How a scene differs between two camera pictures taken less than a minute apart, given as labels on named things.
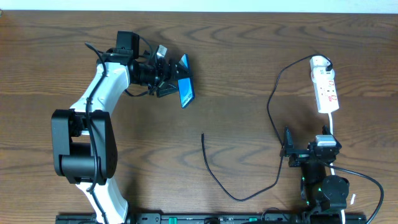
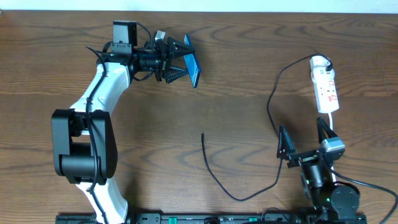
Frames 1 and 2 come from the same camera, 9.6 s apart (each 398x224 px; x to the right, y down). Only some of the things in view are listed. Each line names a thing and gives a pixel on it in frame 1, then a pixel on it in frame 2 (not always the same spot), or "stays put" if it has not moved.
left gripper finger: [178, 71] → [177, 49]
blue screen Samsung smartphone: [185, 84] → [192, 64]
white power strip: [325, 89] stays put
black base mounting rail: [217, 218] stays put
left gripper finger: [166, 89] → [175, 74]
